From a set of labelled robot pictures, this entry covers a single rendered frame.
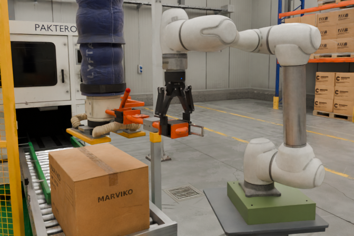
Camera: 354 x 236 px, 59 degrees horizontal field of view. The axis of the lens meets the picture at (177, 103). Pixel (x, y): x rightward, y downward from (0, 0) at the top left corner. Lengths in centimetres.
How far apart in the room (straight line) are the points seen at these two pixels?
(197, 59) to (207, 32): 1109
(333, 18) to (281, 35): 791
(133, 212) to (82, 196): 31
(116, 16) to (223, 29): 73
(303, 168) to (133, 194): 86
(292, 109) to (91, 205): 106
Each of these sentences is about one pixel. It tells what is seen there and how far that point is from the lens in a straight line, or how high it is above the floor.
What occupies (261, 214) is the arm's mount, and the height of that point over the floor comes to 80.
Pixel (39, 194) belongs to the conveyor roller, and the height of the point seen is 53.
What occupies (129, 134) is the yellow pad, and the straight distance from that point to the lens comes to 154.
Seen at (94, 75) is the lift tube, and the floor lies 145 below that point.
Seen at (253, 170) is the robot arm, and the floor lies 96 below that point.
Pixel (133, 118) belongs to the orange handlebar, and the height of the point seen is 127.
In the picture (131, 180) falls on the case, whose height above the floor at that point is 89.
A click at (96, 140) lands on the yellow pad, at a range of 146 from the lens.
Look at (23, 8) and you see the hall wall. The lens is 1044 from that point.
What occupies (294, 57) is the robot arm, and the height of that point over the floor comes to 152.
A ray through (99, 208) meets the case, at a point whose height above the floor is 78.
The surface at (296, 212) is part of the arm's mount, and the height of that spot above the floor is 80.
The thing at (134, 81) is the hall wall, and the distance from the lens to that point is 1095.
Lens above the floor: 150
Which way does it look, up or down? 7 degrees down
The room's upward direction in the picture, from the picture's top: straight up
